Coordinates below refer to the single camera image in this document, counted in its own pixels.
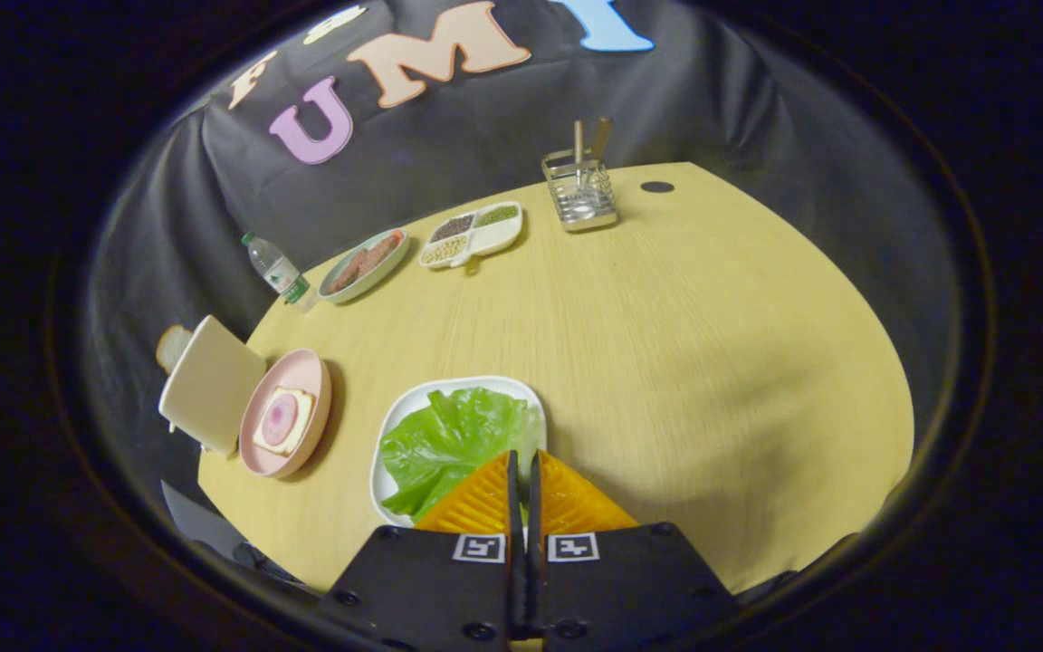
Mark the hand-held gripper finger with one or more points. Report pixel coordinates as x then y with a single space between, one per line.
513 507
534 507

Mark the green lettuce leaf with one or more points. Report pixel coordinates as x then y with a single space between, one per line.
449 439

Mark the white square plate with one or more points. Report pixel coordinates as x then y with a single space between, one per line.
399 421

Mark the pink round plate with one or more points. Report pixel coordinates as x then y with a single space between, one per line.
304 380

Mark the bread slice with ham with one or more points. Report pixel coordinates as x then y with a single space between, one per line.
284 418

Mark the white divided dish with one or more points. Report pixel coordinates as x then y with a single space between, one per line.
502 235

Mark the green oval plate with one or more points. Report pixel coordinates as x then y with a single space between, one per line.
340 290

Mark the brown meat slices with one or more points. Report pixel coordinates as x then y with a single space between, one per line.
366 263

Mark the clear plastic water bottle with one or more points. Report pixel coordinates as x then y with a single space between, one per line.
275 270

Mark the black table grommet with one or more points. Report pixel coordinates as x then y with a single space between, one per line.
657 187

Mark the bread slice in toaster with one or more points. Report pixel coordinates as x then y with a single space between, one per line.
172 346

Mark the black backdrop cloth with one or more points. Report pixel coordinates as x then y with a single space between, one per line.
503 118

